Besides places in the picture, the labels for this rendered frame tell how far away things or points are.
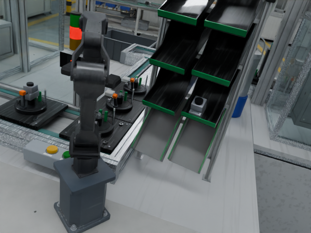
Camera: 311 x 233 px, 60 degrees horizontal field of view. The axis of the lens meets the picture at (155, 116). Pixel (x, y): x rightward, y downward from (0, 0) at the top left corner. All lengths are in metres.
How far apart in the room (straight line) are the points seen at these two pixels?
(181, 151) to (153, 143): 0.11
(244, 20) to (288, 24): 1.13
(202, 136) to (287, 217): 1.06
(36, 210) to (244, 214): 0.78
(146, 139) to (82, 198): 0.37
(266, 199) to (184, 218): 0.92
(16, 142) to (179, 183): 0.71
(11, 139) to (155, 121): 0.61
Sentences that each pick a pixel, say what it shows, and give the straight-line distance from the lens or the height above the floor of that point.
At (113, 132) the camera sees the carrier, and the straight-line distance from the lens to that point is 1.23.
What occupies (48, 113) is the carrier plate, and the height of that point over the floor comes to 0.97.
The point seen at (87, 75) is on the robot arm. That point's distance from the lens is 0.61.
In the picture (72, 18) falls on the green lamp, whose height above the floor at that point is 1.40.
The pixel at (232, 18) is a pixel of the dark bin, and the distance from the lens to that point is 0.95.
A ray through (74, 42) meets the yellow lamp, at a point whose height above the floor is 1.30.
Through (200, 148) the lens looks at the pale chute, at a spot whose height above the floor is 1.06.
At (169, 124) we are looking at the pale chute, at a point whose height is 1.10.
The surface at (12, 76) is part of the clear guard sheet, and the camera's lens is 1.60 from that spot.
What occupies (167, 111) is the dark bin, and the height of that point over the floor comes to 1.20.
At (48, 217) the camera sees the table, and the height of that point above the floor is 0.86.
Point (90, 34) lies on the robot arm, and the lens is 0.66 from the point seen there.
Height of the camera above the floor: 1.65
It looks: 29 degrees down
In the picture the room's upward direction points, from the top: 11 degrees clockwise
